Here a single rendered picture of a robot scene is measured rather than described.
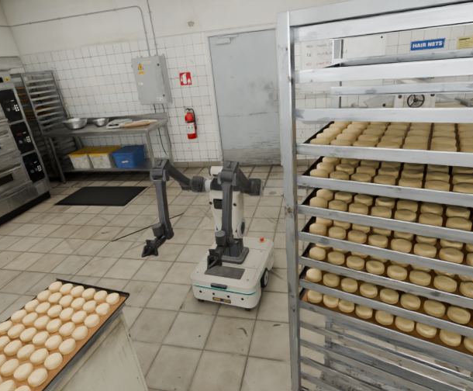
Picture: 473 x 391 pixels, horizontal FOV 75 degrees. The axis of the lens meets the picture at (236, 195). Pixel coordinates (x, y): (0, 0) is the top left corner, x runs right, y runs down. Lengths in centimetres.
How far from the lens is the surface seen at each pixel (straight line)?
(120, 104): 594
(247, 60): 505
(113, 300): 137
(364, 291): 105
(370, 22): 77
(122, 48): 577
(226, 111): 521
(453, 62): 76
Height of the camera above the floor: 174
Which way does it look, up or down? 24 degrees down
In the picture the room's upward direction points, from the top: 6 degrees counter-clockwise
